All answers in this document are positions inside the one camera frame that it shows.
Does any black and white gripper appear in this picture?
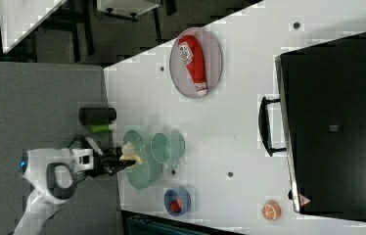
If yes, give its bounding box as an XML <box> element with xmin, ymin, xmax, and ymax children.
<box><xmin>69</xmin><ymin>136</ymin><xmax>122</xmax><ymax>177</ymax></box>

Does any yellow plush peeled banana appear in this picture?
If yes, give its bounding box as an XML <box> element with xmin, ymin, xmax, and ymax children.
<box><xmin>119</xmin><ymin>142</ymin><xmax>143</xmax><ymax>165</ymax></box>

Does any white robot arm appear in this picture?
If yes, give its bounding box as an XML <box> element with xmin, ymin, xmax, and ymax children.
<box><xmin>13</xmin><ymin>136</ymin><xmax>124</xmax><ymax>235</ymax></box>

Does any green mug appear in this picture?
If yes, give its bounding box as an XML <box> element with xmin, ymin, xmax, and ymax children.
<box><xmin>151</xmin><ymin>130</ymin><xmax>185</xmax><ymax>164</ymax></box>

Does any green cylinder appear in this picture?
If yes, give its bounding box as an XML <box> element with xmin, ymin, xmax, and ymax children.
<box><xmin>90</xmin><ymin>124</ymin><xmax>110</xmax><ymax>133</ymax></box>

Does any black cylinder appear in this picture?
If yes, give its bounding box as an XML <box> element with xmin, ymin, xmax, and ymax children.
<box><xmin>78</xmin><ymin>107</ymin><xmax>116</xmax><ymax>125</ymax></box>

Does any green bowl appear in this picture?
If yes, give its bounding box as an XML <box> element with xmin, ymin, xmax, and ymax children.
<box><xmin>122</xmin><ymin>129</ymin><xmax>162</xmax><ymax>190</ymax></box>

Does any blue cup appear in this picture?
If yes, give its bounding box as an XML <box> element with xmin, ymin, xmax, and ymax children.
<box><xmin>163</xmin><ymin>187</ymin><xmax>191</xmax><ymax>216</ymax></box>

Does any red toy in cup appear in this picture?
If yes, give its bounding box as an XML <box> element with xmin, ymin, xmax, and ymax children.
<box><xmin>170</xmin><ymin>198</ymin><xmax>183</xmax><ymax>212</ymax></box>

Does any red plush ketchup bottle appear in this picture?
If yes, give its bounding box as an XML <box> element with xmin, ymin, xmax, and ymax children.
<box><xmin>178</xmin><ymin>35</ymin><xmax>208</xmax><ymax>97</ymax></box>

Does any white cabinet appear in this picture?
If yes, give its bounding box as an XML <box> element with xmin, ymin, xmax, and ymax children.
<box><xmin>96</xmin><ymin>0</ymin><xmax>160</xmax><ymax>20</ymax></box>

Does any grey round plate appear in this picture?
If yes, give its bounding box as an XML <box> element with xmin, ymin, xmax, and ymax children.
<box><xmin>169</xmin><ymin>27</ymin><xmax>223</xmax><ymax>99</ymax></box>

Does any white table in background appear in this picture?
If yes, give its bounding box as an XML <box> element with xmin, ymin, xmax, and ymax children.
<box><xmin>0</xmin><ymin>0</ymin><xmax>68</xmax><ymax>54</ymax></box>

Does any orange slice toy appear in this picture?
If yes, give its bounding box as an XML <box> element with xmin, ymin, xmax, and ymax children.
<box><xmin>261</xmin><ymin>201</ymin><xmax>282</xmax><ymax>221</ymax></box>

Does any black toaster oven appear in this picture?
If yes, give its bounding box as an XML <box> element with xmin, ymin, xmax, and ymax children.
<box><xmin>274</xmin><ymin>32</ymin><xmax>366</xmax><ymax>222</ymax></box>

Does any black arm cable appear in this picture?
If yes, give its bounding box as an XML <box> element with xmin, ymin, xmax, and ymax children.
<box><xmin>45</xmin><ymin>162</ymin><xmax>77</xmax><ymax>201</ymax></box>

